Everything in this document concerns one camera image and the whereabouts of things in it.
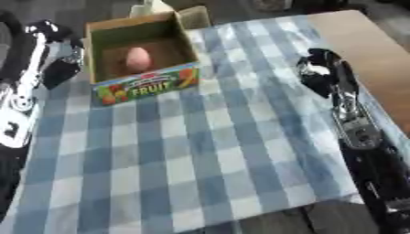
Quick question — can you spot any tan cardboard box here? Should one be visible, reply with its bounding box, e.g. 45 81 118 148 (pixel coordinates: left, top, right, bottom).
81 5 215 107

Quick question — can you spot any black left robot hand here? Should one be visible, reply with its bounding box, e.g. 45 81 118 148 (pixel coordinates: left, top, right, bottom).
22 19 87 91

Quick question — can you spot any pink toy egg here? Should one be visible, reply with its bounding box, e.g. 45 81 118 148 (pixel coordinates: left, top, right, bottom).
123 47 154 74

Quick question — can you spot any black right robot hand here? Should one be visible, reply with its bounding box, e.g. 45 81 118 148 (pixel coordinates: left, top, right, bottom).
295 48 361 100

